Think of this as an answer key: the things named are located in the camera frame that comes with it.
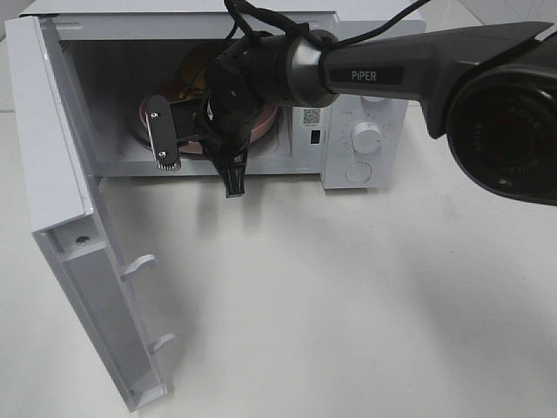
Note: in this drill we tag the white microwave door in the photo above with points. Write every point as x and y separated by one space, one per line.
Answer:
68 217

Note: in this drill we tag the glass microwave turntable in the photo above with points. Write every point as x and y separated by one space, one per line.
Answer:
136 129

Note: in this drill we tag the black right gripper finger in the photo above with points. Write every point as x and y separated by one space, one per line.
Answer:
162 132
230 162

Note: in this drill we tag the round white door release button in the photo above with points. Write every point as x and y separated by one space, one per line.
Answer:
359 172

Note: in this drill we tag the burger with lettuce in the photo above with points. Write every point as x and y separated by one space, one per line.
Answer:
191 71

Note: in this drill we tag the white warning label sticker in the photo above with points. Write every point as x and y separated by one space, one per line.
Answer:
311 117

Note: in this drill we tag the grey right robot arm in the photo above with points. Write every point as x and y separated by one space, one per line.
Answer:
490 90

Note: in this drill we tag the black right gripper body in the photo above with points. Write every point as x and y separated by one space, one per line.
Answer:
228 109

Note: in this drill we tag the white timer knob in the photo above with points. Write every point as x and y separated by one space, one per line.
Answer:
366 138

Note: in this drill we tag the pink round plate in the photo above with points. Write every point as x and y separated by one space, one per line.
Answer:
173 92

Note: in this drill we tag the upper white power knob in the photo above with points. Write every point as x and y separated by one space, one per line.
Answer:
372 100

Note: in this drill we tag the white microwave oven body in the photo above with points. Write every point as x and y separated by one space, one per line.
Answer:
81 71

